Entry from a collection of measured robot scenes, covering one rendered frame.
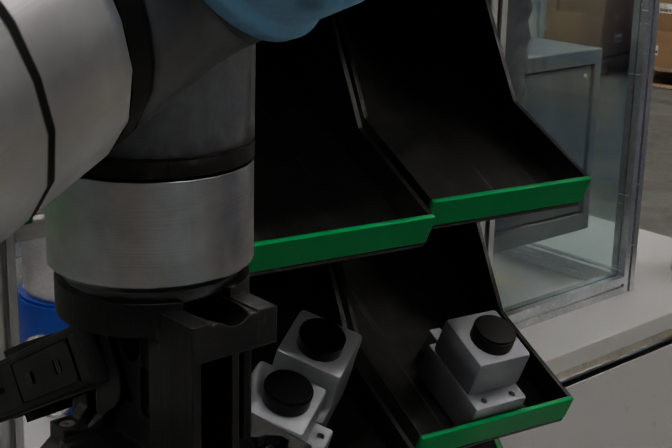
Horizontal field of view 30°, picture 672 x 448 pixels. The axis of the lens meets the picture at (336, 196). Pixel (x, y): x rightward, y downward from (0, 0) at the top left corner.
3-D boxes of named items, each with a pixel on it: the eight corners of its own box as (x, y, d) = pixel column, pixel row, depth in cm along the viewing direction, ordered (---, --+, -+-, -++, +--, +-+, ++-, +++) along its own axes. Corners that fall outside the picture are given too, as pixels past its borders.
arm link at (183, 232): (3, 150, 45) (189, 122, 50) (9, 271, 46) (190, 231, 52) (115, 195, 40) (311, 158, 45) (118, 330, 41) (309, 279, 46)
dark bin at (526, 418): (562, 421, 90) (600, 349, 85) (412, 463, 83) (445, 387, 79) (372, 179, 107) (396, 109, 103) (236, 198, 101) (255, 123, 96)
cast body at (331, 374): (311, 455, 79) (338, 379, 75) (248, 427, 80) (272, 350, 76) (353, 373, 86) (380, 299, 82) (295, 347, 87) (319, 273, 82)
